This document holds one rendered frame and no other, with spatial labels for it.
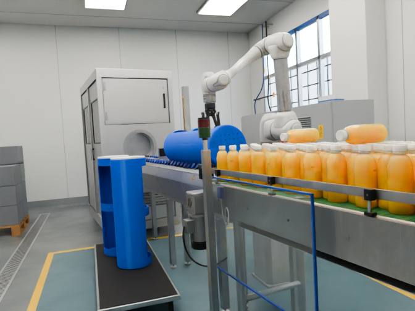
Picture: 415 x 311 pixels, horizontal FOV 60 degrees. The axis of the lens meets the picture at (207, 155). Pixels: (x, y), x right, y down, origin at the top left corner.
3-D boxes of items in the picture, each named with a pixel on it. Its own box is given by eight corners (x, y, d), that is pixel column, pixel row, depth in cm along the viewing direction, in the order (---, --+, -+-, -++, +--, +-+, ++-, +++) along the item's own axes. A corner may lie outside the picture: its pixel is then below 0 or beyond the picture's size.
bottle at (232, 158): (230, 181, 204) (228, 148, 203) (242, 181, 202) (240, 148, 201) (226, 183, 198) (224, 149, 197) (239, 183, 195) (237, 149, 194)
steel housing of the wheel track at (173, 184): (155, 184, 427) (154, 156, 426) (256, 217, 232) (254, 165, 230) (131, 187, 415) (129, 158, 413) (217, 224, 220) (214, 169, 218)
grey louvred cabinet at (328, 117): (275, 205, 571) (270, 115, 564) (378, 240, 367) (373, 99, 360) (244, 210, 554) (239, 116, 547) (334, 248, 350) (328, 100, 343)
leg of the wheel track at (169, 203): (175, 265, 328) (171, 198, 325) (177, 267, 323) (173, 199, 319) (169, 266, 325) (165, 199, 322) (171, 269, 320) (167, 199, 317)
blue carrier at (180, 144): (196, 160, 316) (192, 128, 313) (249, 165, 237) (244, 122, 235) (165, 165, 304) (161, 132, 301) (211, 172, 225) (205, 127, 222)
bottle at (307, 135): (309, 129, 187) (279, 131, 179) (318, 126, 181) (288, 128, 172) (311, 143, 186) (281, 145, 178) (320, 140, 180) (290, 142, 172)
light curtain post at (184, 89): (196, 245, 385) (186, 86, 376) (197, 247, 380) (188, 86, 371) (190, 246, 382) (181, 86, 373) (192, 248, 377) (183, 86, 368)
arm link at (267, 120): (272, 139, 291) (272, 112, 288) (286, 141, 275) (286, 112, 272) (255, 141, 284) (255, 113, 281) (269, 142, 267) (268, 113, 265)
